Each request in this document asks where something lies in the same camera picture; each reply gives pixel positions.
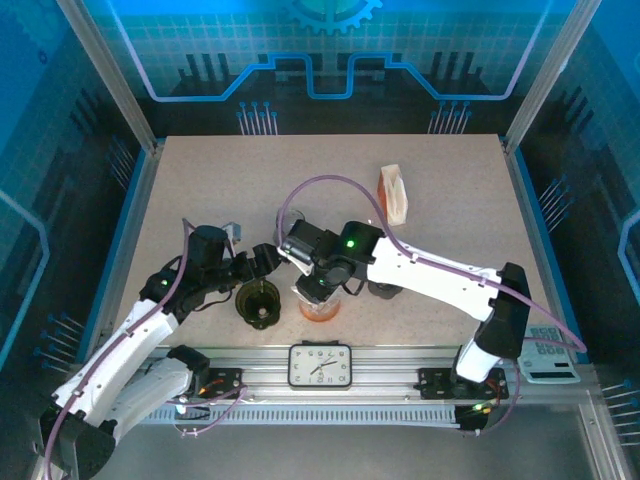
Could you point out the clear plastic coffee dripper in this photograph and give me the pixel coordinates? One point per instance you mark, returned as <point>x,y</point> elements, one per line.
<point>334,303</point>

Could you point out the orange plastic coffee server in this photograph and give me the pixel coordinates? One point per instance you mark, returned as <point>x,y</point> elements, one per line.
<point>320,316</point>

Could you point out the dark green coffee dripper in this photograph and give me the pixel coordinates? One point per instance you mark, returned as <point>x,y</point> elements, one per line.
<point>250,305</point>

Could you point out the grey plastic coffee dripper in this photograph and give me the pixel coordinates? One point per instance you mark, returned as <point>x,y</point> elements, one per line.
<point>385,291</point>

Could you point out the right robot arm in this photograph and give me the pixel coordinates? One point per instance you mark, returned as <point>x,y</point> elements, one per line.
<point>440,285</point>

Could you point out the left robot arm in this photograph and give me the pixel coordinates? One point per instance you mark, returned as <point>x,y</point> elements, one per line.
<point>115,365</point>

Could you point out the orange coffee filter pack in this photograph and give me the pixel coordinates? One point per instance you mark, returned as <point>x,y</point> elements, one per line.
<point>397,200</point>

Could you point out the rectangular white alarm clock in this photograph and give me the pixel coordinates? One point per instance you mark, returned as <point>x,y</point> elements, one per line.
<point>320,367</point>

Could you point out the silver metal shelf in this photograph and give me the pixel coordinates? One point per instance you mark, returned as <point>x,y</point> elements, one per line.
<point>320,450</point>

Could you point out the white desk calculator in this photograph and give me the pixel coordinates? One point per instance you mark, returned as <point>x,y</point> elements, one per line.
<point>545,360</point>

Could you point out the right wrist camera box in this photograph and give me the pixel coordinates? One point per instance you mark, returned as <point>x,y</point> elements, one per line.
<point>295,256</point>

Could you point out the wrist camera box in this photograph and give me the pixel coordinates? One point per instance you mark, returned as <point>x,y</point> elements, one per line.
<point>295,256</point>
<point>233,233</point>

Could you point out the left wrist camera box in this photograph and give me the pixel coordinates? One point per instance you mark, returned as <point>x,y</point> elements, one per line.
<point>233,233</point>

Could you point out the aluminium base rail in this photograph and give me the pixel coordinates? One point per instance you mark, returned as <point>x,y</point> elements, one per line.
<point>390,370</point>

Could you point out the aluminium frame post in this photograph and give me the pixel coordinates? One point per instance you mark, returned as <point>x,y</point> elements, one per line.
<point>114,75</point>
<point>549,75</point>

